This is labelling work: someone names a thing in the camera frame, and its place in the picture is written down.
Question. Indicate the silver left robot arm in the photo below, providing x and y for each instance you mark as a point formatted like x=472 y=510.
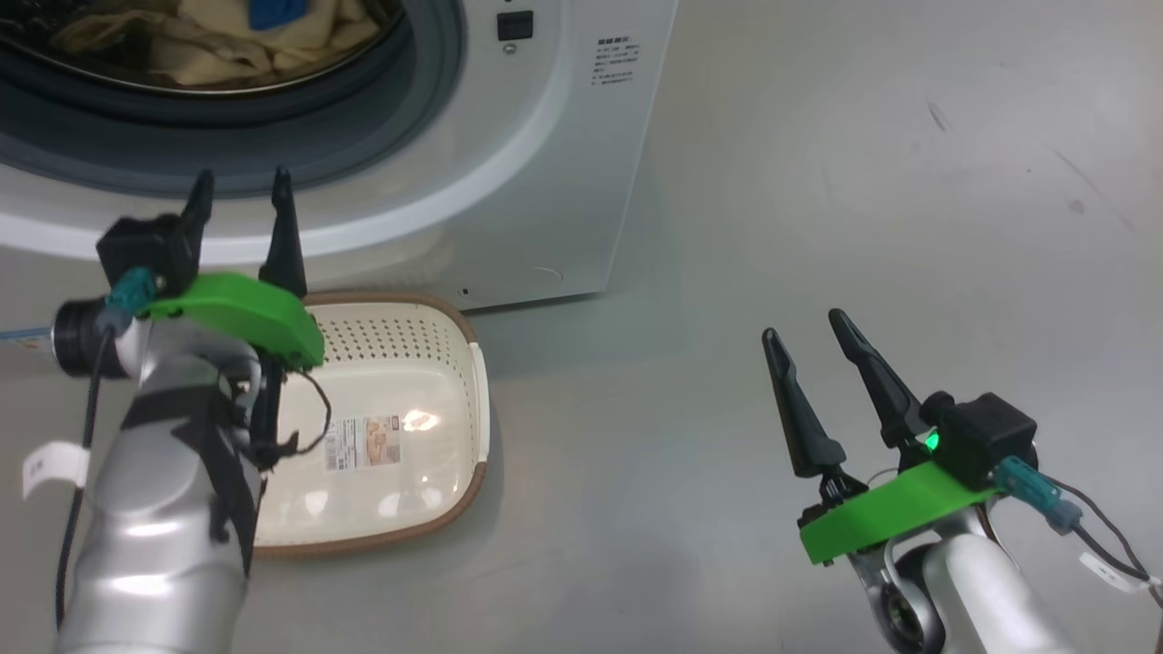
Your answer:
x=154 y=545

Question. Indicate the black door latch slot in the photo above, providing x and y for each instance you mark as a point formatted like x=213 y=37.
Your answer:
x=515 y=25

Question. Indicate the paper product label in basket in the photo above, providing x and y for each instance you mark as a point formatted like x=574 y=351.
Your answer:
x=363 y=442

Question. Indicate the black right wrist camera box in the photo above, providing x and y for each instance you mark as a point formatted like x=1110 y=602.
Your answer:
x=986 y=436

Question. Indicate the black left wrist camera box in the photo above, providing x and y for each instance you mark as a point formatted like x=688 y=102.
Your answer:
x=141 y=245

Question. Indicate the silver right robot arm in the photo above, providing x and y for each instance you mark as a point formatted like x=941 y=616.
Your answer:
x=981 y=590

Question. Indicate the cream cloth with blue patches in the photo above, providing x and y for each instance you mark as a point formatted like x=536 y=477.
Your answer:
x=27 y=50

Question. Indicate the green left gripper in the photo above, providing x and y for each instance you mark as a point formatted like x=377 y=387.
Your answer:
x=245 y=313

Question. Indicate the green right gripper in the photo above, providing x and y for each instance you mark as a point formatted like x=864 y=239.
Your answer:
x=909 y=509

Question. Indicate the white front-load washing machine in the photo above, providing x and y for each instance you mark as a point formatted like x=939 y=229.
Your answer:
x=563 y=182

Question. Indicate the blue energy label sticker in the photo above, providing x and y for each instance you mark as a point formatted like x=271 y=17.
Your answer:
x=23 y=334

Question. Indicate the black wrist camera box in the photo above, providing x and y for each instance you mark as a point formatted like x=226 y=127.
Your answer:
x=986 y=436
x=141 y=245

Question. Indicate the cream perforated basket brown rim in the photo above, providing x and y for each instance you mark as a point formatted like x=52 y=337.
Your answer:
x=436 y=363

